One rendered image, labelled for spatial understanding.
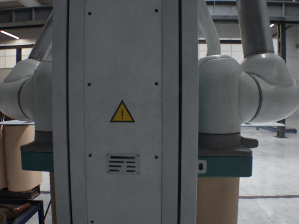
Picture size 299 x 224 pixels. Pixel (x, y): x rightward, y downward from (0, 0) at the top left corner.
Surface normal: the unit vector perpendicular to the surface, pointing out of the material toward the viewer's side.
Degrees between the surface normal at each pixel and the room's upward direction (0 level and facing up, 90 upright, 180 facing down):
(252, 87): 75
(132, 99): 90
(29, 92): 84
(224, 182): 90
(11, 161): 90
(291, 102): 99
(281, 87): 69
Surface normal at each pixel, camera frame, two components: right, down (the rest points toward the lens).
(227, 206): 0.28, 0.04
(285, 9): -0.06, 0.04
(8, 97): -0.46, 0.01
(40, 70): -0.34, -0.36
